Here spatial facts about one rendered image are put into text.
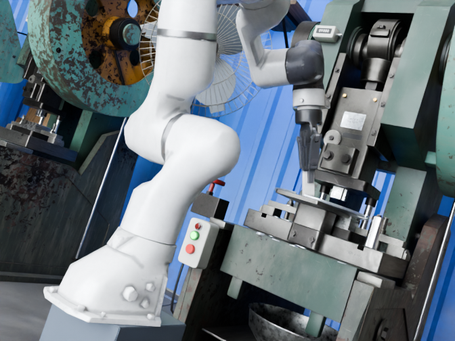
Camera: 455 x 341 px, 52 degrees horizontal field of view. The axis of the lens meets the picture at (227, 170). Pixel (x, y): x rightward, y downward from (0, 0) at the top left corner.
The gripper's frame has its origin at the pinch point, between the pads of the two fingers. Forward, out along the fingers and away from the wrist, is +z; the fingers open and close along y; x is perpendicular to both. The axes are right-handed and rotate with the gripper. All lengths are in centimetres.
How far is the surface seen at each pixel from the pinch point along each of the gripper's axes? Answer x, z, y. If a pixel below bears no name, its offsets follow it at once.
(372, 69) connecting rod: 27.8, -35.9, -14.9
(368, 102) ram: 24.0, -24.6, -10.5
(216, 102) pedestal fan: -10, -33, -81
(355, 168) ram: 18.8, -4.3, -8.7
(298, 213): 0.5, 9.1, -8.5
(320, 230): 4.9, 13.5, -2.9
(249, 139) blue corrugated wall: 31, -23, -179
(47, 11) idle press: -82, -71, -91
